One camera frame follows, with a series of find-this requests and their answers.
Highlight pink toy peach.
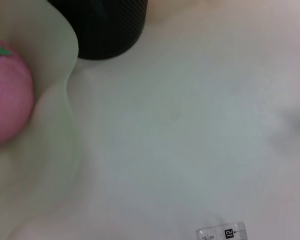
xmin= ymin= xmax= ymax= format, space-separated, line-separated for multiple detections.
xmin=0 ymin=37 xmax=34 ymax=148

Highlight translucent green fruit plate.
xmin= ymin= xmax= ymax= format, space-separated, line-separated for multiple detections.
xmin=0 ymin=0 xmax=80 ymax=226

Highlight transparent plastic ruler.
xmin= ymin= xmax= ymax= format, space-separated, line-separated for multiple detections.
xmin=196 ymin=221 xmax=248 ymax=240

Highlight black mesh pen holder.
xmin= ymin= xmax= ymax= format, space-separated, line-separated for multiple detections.
xmin=47 ymin=0 xmax=149 ymax=61

